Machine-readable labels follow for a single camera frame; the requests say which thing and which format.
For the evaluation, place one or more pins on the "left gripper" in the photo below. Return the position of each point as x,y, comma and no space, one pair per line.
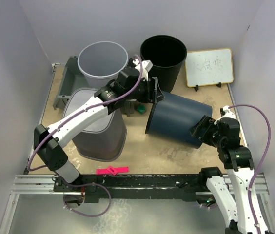
158,96

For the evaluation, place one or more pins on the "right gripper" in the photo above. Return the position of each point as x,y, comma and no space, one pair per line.
206,122

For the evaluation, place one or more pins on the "dark blue round bin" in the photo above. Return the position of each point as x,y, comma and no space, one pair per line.
174,116

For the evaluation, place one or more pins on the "grey ribbed square bin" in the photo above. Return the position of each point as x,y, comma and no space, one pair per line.
104,139

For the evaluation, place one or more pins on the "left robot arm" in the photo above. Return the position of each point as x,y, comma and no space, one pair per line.
50,141

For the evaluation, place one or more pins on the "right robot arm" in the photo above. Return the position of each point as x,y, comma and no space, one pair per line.
240,208

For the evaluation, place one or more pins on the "green small block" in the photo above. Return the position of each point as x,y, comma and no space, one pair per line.
141,109

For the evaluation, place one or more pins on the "black round bin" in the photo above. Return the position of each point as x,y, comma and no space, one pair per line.
167,54

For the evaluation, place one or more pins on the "small whiteboard on stand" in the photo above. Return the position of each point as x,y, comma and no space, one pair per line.
209,67

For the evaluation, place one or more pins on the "light grey round bin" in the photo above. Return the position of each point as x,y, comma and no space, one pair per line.
101,62

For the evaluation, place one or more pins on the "pink plastic clip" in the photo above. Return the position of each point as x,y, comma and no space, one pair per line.
112,170

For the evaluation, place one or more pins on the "grey plastic crate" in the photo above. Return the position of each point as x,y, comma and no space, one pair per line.
74,79

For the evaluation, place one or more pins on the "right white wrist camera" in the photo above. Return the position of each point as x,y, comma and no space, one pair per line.
227,113

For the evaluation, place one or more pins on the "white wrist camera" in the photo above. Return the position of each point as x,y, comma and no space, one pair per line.
227,113
146,67

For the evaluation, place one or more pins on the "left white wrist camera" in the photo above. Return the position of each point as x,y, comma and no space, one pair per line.
146,67

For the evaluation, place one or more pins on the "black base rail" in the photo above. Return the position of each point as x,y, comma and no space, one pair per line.
185,187

